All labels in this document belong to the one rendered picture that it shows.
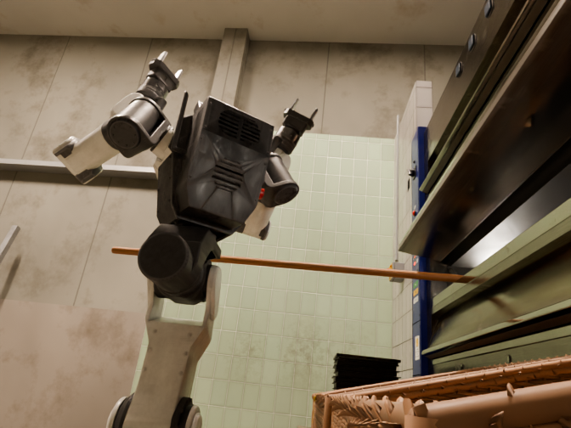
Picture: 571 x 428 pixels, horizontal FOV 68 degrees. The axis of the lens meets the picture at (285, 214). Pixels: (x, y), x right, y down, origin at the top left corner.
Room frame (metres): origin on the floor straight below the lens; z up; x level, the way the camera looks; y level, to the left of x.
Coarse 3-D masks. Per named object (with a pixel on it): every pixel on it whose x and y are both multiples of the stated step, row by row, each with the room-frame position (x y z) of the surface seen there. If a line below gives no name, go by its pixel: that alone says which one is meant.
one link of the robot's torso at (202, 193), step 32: (192, 128) 0.97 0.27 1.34; (224, 128) 0.93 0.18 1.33; (256, 128) 0.97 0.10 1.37; (160, 160) 1.06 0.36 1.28; (192, 160) 0.92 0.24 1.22; (224, 160) 0.95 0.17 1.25; (256, 160) 0.98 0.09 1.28; (160, 192) 1.07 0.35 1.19; (192, 192) 0.94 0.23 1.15; (224, 192) 0.98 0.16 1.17; (256, 192) 1.01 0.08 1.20; (192, 224) 1.05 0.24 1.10; (224, 224) 1.05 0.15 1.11
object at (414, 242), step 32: (544, 32) 0.58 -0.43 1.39; (544, 64) 0.65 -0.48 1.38; (512, 96) 0.75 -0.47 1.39; (544, 96) 0.73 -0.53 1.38; (480, 128) 0.89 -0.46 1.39; (512, 128) 0.86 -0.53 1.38; (544, 128) 0.83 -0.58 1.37; (480, 160) 1.02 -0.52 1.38; (512, 160) 0.99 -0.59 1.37; (544, 160) 0.95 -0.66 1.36; (448, 192) 1.24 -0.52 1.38; (480, 192) 1.19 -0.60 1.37; (512, 192) 1.14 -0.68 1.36; (416, 224) 1.55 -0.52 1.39; (448, 224) 1.47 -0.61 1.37
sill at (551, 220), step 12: (564, 204) 0.83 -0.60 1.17; (552, 216) 0.88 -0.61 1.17; (564, 216) 0.84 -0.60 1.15; (528, 228) 0.99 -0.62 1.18; (540, 228) 0.93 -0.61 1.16; (516, 240) 1.06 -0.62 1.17; (528, 240) 1.00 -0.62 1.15; (504, 252) 1.13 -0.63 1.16; (480, 264) 1.31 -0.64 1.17; (492, 264) 1.22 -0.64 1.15; (468, 276) 1.42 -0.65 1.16; (456, 288) 1.54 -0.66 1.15; (432, 300) 1.86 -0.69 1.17
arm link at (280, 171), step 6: (270, 162) 1.18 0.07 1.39; (276, 162) 1.18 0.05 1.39; (282, 162) 1.20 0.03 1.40; (270, 168) 1.18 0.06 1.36; (276, 168) 1.17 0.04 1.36; (282, 168) 1.18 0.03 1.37; (270, 174) 1.17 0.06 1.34; (276, 174) 1.17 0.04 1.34; (282, 174) 1.17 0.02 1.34; (288, 174) 1.18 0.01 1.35; (276, 180) 1.16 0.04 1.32; (282, 180) 1.16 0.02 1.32
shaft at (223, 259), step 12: (120, 252) 1.69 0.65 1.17; (132, 252) 1.68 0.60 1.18; (252, 264) 1.64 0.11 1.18; (264, 264) 1.63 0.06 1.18; (276, 264) 1.62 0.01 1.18; (288, 264) 1.62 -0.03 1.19; (300, 264) 1.61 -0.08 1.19; (312, 264) 1.61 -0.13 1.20; (324, 264) 1.61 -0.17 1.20; (384, 276) 1.60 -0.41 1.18; (396, 276) 1.58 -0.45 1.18; (408, 276) 1.58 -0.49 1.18; (420, 276) 1.57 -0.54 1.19; (432, 276) 1.56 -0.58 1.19; (444, 276) 1.56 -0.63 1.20; (456, 276) 1.56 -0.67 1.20
